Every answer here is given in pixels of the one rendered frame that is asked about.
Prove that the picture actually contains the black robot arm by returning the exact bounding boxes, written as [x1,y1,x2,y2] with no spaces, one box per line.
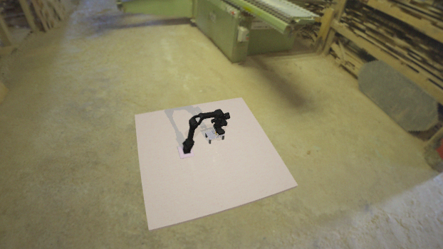
[183,109,230,154]

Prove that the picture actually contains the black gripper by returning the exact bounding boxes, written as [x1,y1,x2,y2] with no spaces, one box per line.
[211,119,225,135]

